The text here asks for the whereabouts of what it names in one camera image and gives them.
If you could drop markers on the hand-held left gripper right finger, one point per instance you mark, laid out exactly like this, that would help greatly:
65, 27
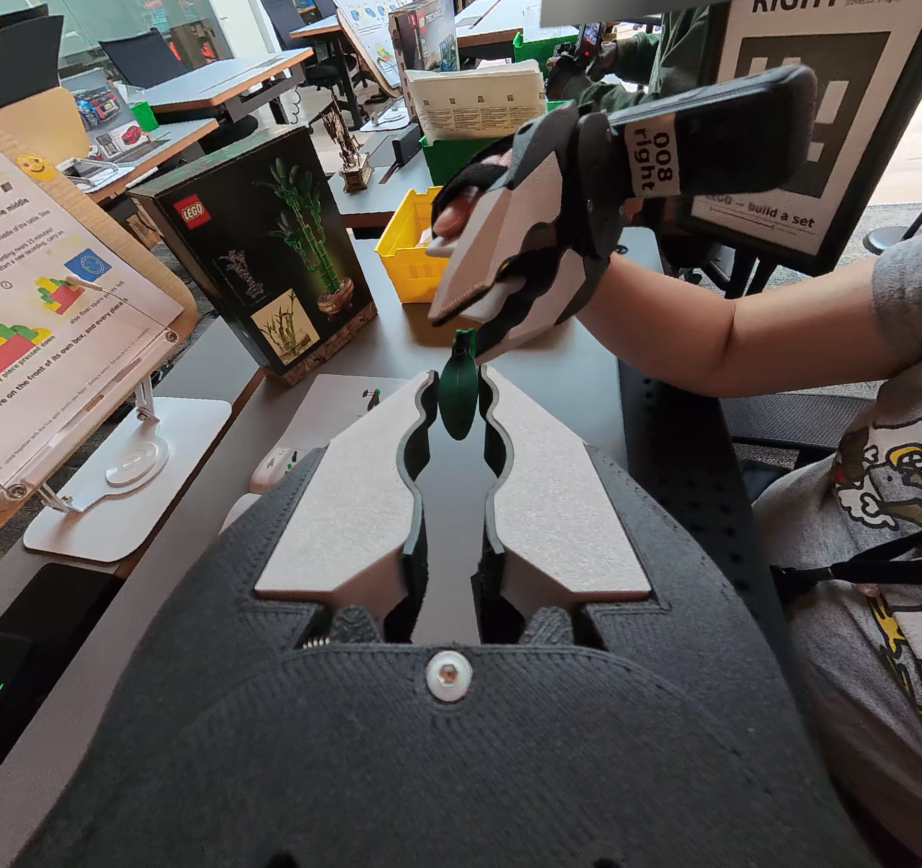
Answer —
569, 522

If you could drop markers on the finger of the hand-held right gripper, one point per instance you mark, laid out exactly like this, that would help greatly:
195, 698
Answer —
504, 227
547, 299

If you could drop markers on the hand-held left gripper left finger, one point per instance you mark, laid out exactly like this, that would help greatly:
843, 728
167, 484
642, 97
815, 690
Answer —
338, 522

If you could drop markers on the dark green lego leaf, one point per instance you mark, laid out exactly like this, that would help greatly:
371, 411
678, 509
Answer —
459, 392

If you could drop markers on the person's right forearm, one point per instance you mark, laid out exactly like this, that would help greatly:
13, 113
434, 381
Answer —
720, 335

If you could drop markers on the dark lego vehicle box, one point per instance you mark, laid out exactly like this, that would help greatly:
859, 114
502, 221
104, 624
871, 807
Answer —
432, 39

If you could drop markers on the black lego set box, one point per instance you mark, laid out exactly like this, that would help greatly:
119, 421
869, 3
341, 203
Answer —
238, 248

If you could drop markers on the person's right hand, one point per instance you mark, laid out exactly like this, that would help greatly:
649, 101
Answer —
454, 219

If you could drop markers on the green plastic bin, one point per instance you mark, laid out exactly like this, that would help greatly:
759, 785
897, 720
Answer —
461, 155

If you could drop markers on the yellow plastic bin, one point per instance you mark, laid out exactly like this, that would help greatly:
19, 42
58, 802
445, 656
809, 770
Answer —
403, 263

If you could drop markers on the open instruction booklet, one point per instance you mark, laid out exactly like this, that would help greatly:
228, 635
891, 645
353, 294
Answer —
346, 407

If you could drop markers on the black framed marker sign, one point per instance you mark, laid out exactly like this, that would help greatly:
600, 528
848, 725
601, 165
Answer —
857, 126

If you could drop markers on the stack of paper booklets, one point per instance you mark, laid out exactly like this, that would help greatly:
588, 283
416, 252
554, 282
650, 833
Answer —
475, 101

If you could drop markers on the black perforated pad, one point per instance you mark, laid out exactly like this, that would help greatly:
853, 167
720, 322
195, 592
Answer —
677, 450

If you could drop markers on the small wooden model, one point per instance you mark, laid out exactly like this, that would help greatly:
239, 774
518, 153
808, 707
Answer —
353, 162

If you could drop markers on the white metal stand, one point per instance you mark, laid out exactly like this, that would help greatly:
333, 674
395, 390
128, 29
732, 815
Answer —
180, 436

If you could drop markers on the grey printed t-shirt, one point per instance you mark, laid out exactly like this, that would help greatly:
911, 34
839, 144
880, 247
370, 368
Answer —
814, 522

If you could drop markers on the tilted instruction board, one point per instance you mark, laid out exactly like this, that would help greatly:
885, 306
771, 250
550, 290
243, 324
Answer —
360, 3

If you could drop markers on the black flat device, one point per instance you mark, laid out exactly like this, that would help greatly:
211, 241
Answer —
50, 630

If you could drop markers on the black office chair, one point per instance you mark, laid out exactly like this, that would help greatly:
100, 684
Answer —
144, 57
284, 10
29, 61

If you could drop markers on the grey desk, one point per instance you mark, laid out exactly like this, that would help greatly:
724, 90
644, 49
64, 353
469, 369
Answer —
216, 75

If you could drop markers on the yellow smiley sticker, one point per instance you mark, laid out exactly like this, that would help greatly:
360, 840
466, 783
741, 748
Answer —
36, 167

